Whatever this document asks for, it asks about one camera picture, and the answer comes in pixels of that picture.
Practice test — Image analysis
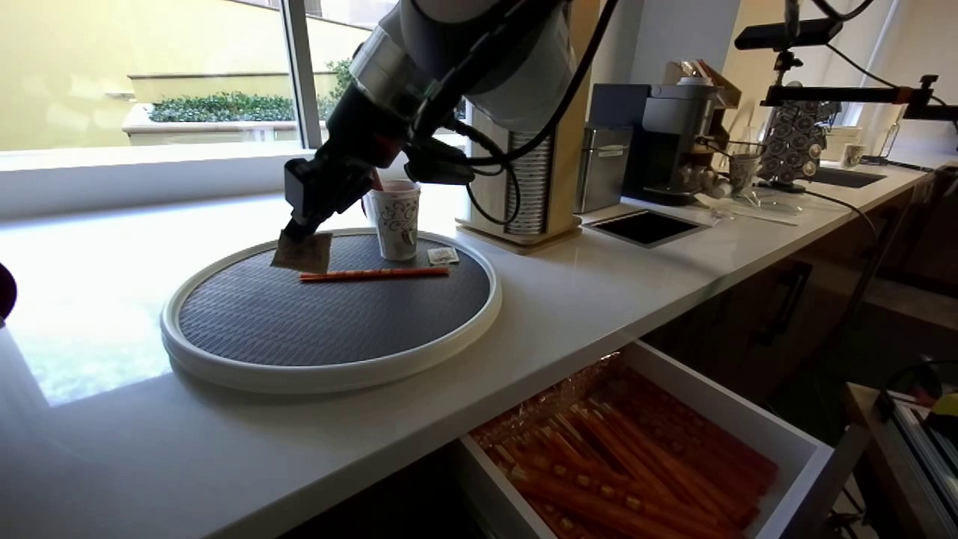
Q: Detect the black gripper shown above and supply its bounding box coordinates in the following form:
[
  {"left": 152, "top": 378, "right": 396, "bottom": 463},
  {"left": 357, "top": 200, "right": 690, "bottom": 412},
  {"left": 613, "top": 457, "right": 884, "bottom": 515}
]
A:
[{"left": 279, "top": 147, "right": 381, "bottom": 249}]

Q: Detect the small beige square sachet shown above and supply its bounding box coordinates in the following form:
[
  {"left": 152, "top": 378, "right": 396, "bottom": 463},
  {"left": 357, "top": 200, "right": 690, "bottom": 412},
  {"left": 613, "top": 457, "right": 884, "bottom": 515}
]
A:
[{"left": 271, "top": 229, "right": 336, "bottom": 276}]

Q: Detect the round white-rimmed grey tray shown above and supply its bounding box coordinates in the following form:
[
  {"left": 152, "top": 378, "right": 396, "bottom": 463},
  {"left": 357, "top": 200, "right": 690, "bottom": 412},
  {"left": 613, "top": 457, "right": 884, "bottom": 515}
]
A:
[{"left": 158, "top": 223, "right": 506, "bottom": 397}]

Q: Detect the pile of orange sachets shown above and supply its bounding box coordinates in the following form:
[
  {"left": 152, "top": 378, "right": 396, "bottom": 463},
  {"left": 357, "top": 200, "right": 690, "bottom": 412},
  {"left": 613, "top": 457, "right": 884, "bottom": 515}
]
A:
[{"left": 474, "top": 355, "right": 782, "bottom": 539}]

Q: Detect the black recessed counter tray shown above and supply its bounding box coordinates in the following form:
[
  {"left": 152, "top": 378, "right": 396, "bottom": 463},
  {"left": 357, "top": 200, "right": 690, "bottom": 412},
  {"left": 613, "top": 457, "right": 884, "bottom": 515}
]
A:
[{"left": 812, "top": 164, "right": 887, "bottom": 192}]

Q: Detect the long orange stick sachet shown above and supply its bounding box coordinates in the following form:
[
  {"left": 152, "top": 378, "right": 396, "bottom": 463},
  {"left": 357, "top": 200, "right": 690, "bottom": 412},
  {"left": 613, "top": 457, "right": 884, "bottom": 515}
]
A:
[{"left": 297, "top": 262, "right": 453, "bottom": 288}]

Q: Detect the clear glass cup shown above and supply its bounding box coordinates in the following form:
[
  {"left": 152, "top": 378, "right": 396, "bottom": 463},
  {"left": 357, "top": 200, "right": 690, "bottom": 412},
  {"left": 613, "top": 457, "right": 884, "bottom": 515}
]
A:
[{"left": 360, "top": 176, "right": 425, "bottom": 265}]

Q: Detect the green hedge outside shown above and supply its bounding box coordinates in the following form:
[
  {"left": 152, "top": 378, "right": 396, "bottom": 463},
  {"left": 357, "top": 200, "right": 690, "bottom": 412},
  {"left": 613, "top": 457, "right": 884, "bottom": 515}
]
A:
[{"left": 148, "top": 57, "right": 357, "bottom": 125}]

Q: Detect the wooden cup dispenser stand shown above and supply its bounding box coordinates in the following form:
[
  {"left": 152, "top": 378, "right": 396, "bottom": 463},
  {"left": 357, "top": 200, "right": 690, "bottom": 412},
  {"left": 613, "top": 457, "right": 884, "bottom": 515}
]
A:
[{"left": 459, "top": 0, "right": 606, "bottom": 249}]

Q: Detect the dark round object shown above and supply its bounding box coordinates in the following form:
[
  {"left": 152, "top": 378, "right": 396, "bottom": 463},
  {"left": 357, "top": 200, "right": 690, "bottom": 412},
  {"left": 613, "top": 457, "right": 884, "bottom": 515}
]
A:
[{"left": 0, "top": 259, "right": 21, "bottom": 325}]

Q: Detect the grey metal appliance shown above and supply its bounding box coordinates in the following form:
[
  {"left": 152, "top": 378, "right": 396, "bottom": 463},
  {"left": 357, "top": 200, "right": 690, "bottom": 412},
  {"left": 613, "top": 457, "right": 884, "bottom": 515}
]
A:
[{"left": 577, "top": 81, "right": 654, "bottom": 214}]

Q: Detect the flat black white scale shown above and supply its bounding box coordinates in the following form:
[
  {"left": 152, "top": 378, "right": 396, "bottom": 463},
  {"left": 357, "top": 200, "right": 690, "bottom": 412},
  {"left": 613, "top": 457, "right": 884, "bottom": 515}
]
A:
[{"left": 595, "top": 207, "right": 700, "bottom": 249}]

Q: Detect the black coffee machine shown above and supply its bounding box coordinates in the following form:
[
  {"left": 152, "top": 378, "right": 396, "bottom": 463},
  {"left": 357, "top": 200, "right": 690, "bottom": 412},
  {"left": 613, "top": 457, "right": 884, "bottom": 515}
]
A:
[{"left": 624, "top": 84, "right": 744, "bottom": 208}]

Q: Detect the glass jar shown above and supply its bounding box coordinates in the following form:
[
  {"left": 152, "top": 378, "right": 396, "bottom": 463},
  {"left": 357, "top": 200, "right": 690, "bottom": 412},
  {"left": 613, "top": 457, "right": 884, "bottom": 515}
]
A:
[{"left": 727, "top": 137, "right": 766, "bottom": 198}]

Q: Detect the patterned cup holder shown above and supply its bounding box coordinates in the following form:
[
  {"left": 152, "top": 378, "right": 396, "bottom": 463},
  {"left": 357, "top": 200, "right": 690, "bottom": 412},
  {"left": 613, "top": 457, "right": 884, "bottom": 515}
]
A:
[{"left": 758, "top": 98, "right": 833, "bottom": 192}]

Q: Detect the white open drawer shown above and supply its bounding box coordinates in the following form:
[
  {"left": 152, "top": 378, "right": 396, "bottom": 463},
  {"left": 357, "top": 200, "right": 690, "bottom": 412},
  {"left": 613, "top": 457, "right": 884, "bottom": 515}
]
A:
[{"left": 459, "top": 337, "right": 839, "bottom": 539}]

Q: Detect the equipment cart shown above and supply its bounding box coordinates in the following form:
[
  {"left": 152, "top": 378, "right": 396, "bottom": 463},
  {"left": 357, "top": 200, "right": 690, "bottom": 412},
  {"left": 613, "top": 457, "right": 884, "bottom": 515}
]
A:
[{"left": 844, "top": 355, "right": 958, "bottom": 539}]

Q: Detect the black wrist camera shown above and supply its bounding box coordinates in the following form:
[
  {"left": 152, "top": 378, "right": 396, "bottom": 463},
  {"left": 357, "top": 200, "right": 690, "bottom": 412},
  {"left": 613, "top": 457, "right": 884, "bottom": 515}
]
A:
[{"left": 401, "top": 135, "right": 480, "bottom": 189}]

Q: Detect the grey window frame post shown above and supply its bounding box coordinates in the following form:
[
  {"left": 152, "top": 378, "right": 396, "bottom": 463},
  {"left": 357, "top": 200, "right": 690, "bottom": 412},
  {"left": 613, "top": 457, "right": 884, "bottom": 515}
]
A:
[{"left": 279, "top": 0, "right": 326, "bottom": 152}]

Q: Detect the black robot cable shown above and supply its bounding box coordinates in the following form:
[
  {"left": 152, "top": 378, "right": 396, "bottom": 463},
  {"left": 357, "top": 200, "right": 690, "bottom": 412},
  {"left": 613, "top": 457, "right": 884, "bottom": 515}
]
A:
[{"left": 438, "top": 0, "right": 624, "bottom": 232}]

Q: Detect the dark cabinet door handle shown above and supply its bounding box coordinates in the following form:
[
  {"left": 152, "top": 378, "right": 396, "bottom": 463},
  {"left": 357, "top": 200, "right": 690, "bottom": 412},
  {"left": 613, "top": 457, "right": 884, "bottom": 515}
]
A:
[{"left": 755, "top": 259, "right": 815, "bottom": 349}]

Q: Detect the black stereo camera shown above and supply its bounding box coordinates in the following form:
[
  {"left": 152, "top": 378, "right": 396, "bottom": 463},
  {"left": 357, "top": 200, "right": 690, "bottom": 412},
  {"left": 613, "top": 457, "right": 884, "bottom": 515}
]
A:
[{"left": 735, "top": 14, "right": 848, "bottom": 54}]

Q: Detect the black camera stand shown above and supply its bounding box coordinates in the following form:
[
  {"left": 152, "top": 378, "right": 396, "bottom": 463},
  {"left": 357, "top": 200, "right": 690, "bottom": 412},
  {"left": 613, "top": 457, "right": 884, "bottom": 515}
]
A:
[{"left": 760, "top": 0, "right": 946, "bottom": 125}]

